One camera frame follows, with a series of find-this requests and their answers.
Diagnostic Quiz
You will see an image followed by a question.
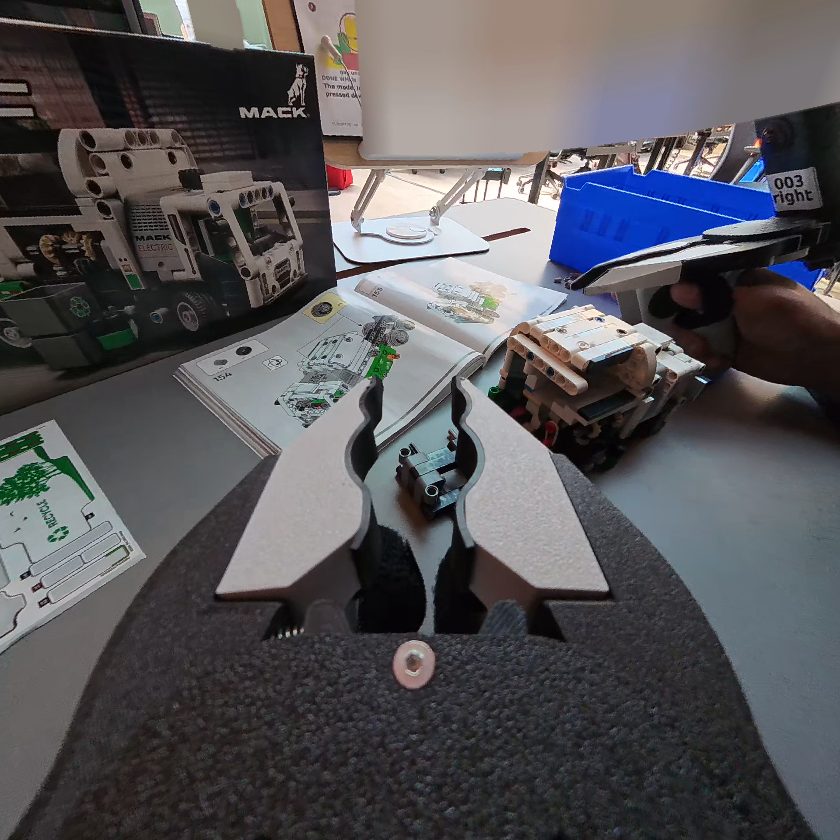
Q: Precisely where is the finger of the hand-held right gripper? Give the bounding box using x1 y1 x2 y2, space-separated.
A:
567 233 708 291
583 258 689 298

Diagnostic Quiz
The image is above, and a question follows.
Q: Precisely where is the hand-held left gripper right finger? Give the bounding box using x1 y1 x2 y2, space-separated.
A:
450 377 613 623

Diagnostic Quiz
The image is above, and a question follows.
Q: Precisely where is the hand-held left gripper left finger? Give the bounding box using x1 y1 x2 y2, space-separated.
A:
214 376 387 614

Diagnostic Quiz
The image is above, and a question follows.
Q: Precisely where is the white lego truck model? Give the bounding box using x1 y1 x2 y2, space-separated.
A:
489 304 711 475

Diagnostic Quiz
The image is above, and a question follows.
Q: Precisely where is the small black lego assembly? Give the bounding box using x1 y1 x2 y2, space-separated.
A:
394 430 470 521

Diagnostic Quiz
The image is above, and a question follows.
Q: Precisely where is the lego instruction booklet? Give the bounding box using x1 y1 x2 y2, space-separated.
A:
174 257 569 458

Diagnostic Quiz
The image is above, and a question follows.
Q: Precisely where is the dark lego set box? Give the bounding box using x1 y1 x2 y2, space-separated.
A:
0 18 340 416

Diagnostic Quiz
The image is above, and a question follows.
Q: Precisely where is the person's right hand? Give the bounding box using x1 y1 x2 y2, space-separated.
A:
669 268 840 398

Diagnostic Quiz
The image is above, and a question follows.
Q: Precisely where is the blue plastic storage bin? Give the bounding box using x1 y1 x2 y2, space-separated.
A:
550 164 821 291

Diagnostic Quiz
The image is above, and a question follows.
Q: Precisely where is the green and white sticker sheet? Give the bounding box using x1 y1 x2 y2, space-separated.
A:
0 419 147 655

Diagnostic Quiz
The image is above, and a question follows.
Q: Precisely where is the silver folding stand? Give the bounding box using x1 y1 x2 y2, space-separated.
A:
331 164 493 266

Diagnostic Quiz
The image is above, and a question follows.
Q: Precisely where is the instruction sheet on wooden board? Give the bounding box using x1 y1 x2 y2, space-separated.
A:
292 0 552 169

